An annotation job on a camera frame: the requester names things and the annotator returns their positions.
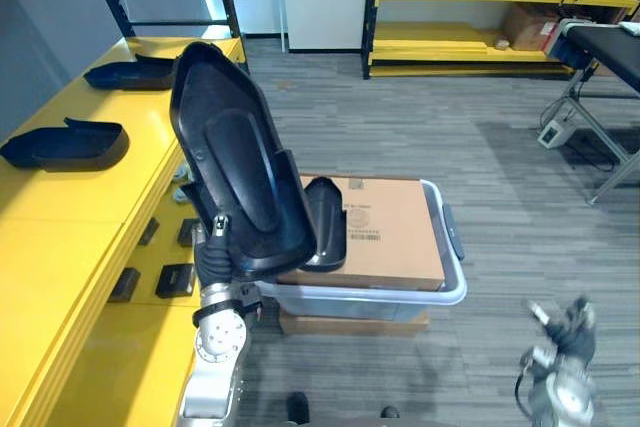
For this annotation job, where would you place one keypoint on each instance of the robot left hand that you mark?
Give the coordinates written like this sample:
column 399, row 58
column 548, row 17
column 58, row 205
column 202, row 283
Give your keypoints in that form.
column 214, row 259

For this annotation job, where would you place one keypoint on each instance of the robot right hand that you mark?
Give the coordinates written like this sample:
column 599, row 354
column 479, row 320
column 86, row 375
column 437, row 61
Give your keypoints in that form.
column 575, row 329

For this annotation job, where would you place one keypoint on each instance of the black plastic housing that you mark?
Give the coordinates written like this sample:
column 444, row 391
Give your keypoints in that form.
column 70, row 144
column 327, row 227
column 127, row 74
column 235, row 157

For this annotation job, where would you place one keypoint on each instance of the long yellow shelf unit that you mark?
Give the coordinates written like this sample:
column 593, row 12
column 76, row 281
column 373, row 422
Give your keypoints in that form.
column 75, row 227

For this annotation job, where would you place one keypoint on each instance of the small black box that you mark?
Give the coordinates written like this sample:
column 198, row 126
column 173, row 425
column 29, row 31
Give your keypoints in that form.
column 175, row 279
column 148, row 232
column 186, row 233
column 125, row 285

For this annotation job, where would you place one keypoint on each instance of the grey-blue crumpled item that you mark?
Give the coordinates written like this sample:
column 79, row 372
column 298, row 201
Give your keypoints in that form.
column 181, row 181

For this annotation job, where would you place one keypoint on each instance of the flat cardboard under bin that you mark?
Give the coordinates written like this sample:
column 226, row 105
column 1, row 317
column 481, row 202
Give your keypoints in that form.
column 360, row 324

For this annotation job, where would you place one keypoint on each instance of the grey plastic storage bin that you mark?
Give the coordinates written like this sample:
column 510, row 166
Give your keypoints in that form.
column 380, row 299

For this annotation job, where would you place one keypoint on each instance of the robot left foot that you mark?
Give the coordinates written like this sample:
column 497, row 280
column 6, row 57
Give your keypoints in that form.
column 298, row 408

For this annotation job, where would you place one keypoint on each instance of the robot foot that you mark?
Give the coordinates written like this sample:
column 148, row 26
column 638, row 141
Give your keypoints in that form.
column 298, row 408
column 390, row 412

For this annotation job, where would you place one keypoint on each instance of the brown cardboard box with label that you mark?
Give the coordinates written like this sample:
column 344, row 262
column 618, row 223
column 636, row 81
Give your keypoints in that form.
column 395, row 232

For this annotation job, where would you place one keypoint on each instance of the white power box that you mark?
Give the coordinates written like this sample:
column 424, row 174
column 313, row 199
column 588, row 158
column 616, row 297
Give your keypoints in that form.
column 555, row 134

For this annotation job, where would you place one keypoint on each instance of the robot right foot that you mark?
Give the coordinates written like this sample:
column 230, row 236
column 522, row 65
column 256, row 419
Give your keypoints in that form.
column 390, row 412

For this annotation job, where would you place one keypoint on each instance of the black top table metal legs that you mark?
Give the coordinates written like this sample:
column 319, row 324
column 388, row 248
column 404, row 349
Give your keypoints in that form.
column 607, row 54

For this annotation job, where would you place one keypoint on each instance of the small tan object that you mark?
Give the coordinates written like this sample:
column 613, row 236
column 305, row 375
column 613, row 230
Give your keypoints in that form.
column 501, row 42

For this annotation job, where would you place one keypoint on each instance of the brown cardboard box red label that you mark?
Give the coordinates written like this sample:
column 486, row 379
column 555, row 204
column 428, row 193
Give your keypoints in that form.
column 530, row 27

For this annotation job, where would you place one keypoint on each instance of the yellow shelving rack black posts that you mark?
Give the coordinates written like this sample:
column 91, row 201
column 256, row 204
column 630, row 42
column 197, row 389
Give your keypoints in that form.
column 450, row 47

